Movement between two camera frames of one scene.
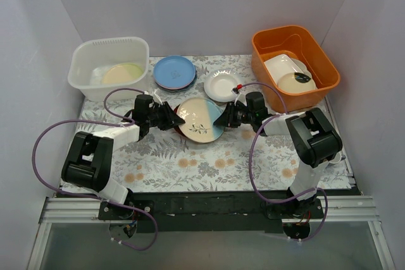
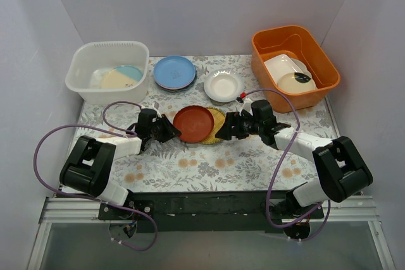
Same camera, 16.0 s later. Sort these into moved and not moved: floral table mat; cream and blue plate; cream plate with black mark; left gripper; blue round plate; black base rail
Moved: left gripper; cream and blue plate
Not moved: blue round plate; black base rail; cream plate with black mark; floral table mat
